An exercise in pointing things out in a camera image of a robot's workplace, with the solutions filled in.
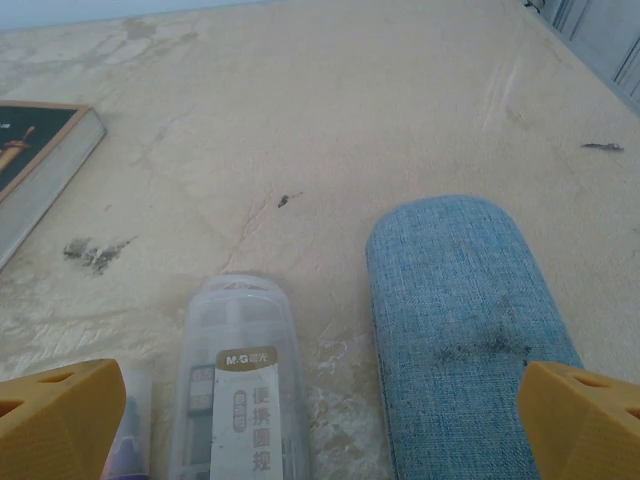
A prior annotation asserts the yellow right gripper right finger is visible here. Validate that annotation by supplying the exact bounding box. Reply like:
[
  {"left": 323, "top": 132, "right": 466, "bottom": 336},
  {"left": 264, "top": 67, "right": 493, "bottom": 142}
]
[{"left": 517, "top": 362, "right": 640, "bottom": 480}]

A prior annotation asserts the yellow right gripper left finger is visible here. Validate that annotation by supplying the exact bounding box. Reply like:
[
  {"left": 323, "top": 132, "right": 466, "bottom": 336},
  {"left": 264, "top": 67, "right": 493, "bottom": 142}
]
[{"left": 0, "top": 358, "right": 127, "bottom": 480}]

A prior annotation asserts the purple pen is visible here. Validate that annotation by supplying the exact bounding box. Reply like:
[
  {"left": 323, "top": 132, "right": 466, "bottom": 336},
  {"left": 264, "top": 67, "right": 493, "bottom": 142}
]
[{"left": 102, "top": 368, "right": 154, "bottom": 480}]

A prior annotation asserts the clear plastic compass case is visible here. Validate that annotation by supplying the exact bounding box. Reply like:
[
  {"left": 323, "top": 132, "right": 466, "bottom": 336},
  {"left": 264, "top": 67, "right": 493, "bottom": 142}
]
[{"left": 167, "top": 273, "right": 311, "bottom": 480}]

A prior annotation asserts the grey blue eraser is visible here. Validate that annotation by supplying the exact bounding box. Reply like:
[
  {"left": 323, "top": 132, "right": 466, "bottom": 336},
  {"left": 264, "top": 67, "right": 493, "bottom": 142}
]
[{"left": 365, "top": 194, "right": 586, "bottom": 480}]

